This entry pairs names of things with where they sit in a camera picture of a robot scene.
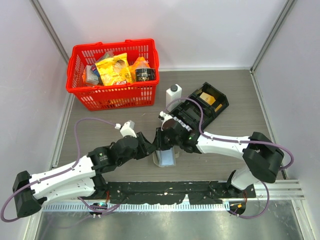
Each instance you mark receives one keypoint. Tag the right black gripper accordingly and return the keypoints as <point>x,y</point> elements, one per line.
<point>160,144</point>

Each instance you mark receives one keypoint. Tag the black compartment organizer tray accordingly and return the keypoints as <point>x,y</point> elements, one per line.
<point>208,104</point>

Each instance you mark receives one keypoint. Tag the grey green snack packet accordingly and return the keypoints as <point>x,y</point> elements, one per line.
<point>89,78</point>

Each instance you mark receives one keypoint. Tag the orange snack bag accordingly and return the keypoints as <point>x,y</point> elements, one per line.
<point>140,63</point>

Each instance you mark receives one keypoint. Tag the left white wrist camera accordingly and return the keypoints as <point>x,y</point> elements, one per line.
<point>127,129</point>

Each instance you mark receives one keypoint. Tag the red plastic shopping basket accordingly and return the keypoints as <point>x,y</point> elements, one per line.
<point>100,97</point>

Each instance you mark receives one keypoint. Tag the black labelled jar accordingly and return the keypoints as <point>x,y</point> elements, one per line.
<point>145,74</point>

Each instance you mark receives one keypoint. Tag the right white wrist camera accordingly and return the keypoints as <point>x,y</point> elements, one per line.
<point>166,118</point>

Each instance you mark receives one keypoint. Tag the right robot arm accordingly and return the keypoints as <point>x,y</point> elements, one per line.
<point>262,158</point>

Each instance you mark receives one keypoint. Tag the yellow chips bag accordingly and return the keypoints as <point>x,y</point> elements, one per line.
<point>114,70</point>

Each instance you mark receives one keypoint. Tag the white slotted cable duct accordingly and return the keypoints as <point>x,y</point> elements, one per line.
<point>77,206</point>

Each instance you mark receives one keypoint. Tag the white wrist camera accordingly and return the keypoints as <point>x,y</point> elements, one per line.
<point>127,129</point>
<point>166,118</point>

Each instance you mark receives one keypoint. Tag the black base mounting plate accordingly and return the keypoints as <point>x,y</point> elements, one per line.
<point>167,192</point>

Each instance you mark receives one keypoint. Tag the grey leather card holder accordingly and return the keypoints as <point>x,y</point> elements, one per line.
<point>165,158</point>

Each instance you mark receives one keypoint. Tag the white bottle grey cap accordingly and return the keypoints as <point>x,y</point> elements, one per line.
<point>173,93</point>

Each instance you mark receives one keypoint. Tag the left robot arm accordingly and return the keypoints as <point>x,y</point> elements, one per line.
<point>82,178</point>

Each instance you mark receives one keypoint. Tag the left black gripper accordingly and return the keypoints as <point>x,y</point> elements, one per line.
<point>145,146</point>

